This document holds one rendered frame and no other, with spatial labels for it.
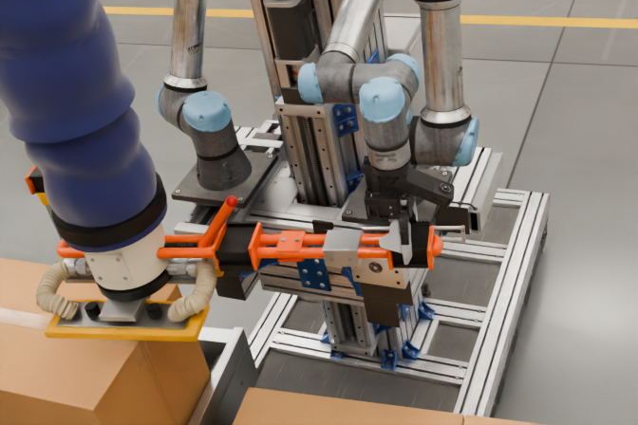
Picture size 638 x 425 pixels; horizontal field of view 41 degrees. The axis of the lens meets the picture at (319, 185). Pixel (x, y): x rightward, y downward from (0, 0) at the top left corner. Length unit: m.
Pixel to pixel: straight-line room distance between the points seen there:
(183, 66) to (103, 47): 0.77
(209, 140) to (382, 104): 0.86
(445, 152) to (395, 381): 1.04
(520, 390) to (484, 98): 1.85
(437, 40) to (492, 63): 2.85
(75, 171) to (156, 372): 0.71
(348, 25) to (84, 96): 0.52
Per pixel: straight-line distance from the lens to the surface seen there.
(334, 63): 1.60
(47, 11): 1.47
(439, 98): 1.93
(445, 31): 1.88
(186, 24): 2.26
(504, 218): 3.33
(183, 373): 2.29
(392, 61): 1.58
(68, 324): 1.88
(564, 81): 4.54
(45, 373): 2.12
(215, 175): 2.27
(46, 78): 1.51
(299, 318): 3.06
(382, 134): 1.47
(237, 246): 1.72
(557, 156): 4.00
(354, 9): 1.72
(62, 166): 1.62
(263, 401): 2.40
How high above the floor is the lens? 2.35
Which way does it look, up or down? 36 degrees down
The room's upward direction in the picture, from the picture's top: 12 degrees counter-clockwise
